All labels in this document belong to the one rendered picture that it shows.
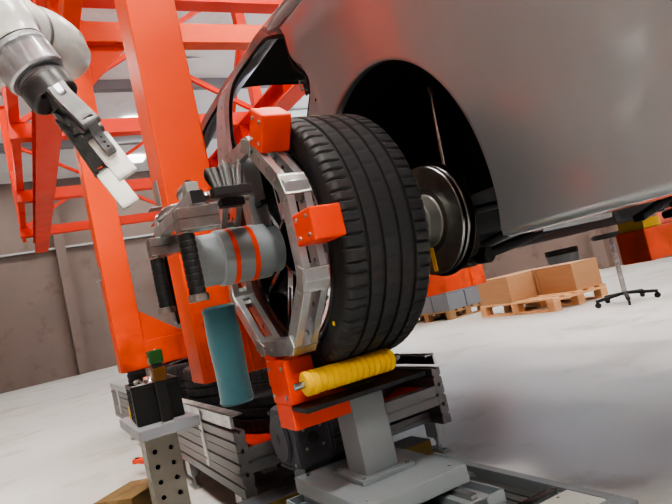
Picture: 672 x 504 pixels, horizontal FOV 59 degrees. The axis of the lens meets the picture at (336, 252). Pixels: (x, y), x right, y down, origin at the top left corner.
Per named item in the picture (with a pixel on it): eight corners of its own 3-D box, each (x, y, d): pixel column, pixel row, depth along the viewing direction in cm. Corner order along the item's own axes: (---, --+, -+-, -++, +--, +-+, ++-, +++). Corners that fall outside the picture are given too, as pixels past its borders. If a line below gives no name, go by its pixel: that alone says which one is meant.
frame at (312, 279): (348, 349, 127) (294, 108, 131) (321, 356, 124) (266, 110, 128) (262, 352, 175) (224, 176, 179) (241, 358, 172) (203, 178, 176)
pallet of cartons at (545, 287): (610, 295, 660) (600, 256, 663) (552, 312, 626) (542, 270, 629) (533, 303, 776) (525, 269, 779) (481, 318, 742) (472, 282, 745)
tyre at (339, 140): (468, 203, 124) (326, 71, 166) (375, 218, 113) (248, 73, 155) (391, 397, 164) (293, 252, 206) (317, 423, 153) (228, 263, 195)
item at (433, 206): (471, 283, 164) (470, 167, 157) (449, 288, 160) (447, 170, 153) (403, 262, 191) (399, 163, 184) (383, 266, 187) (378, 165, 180)
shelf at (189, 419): (200, 424, 170) (198, 414, 170) (140, 443, 161) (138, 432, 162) (170, 413, 207) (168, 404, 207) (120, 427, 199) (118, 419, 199)
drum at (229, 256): (293, 271, 146) (281, 216, 147) (210, 287, 136) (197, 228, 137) (273, 278, 159) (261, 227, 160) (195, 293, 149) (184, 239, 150)
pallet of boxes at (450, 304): (487, 309, 849) (470, 239, 857) (451, 319, 813) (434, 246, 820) (439, 315, 941) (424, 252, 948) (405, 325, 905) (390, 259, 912)
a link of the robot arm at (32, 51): (49, 53, 94) (72, 82, 95) (-4, 80, 91) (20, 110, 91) (39, 19, 86) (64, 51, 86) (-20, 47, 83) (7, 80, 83)
